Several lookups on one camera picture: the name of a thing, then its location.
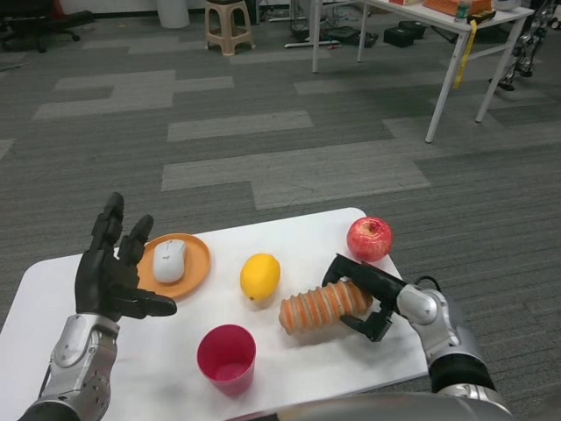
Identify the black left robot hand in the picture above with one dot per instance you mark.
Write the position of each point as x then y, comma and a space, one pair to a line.
103, 278

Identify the large orange box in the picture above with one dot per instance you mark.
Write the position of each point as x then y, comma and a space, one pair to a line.
440, 5

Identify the pink plastic cup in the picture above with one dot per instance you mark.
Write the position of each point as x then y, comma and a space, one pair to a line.
225, 361

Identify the white cylindrical bin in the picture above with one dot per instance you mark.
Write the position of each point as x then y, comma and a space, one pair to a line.
172, 13

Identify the beige plastic stool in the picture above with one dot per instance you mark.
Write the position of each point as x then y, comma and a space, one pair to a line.
229, 37

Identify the small orange block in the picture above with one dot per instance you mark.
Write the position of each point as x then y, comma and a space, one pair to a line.
480, 4

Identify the black floor bag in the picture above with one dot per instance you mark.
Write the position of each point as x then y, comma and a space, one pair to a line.
343, 36

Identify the orange round plate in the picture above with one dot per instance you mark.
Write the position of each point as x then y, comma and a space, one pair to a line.
197, 263

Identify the red apple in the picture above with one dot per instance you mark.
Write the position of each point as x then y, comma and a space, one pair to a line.
369, 240

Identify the green can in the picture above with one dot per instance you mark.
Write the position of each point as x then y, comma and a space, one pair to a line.
461, 12

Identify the white metal-legged desk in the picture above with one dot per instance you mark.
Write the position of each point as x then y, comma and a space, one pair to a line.
416, 13

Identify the black and yellow tool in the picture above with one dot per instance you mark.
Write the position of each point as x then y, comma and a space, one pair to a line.
481, 16

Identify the white desk foot bar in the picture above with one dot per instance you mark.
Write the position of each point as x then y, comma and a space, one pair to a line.
309, 44

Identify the black equipment case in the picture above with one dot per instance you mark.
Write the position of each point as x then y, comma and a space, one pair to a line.
404, 34

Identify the black office chair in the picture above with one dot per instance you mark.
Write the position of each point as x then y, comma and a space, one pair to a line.
41, 24

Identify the yellow lemon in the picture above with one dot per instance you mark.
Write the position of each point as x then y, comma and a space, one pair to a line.
259, 277

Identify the white bowl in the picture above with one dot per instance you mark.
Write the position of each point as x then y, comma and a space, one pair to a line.
507, 3

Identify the silver legged robot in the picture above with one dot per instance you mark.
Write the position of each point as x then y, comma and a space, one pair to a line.
528, 48

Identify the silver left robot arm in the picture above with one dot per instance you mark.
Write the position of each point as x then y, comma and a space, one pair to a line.
79, 355

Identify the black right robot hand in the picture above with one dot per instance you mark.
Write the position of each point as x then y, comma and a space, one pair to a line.
372, 278

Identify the white computer mouse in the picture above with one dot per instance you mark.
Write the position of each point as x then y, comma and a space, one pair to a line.
168, 262

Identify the ridged orange bread loaf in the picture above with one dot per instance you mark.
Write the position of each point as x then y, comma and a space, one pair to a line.
307, 309

